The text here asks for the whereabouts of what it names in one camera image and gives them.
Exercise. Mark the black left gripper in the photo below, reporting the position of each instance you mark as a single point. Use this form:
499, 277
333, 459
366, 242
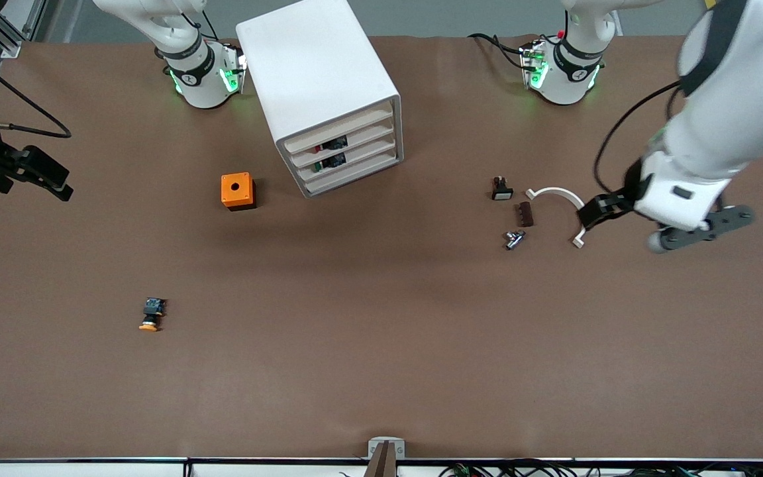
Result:
632, 187

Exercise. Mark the orange mushroom push button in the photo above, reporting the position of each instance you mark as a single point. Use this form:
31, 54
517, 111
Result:
152, 315

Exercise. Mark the white plastic drawer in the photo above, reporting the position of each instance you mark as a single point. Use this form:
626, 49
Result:
368, 138
371, 152
355, 126
355, 173

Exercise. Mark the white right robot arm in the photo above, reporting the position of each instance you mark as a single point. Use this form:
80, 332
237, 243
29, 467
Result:
199, 83

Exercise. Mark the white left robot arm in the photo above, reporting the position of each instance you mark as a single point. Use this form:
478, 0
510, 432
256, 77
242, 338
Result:
719, 132

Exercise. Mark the green push button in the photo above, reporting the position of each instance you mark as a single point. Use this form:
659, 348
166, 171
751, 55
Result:
328, 162

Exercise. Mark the red push button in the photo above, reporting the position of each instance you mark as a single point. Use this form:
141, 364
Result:
332, 144

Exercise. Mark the white drawer cabinet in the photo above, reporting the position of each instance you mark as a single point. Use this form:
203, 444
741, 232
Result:
315, 59

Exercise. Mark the brown terminal block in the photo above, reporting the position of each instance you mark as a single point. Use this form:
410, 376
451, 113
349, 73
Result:
526, 214

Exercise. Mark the white curved plastic bracket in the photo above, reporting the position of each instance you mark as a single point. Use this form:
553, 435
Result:
557, 192

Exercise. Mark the silver key switch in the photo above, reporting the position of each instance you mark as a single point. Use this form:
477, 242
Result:
514, 239

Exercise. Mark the black white switch module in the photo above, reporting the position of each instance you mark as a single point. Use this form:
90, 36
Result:
502, 190

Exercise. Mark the aluminium frame profile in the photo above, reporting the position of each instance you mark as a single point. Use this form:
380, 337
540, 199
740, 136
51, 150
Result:
4, 36

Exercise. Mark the white base connector bracket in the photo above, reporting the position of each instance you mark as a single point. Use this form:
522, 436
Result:
532, 65
232, 66

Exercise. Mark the orange button enclosure box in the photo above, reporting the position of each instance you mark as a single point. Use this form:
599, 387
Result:
237, 191

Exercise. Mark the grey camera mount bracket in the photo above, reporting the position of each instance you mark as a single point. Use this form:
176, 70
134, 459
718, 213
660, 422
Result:
386, 450

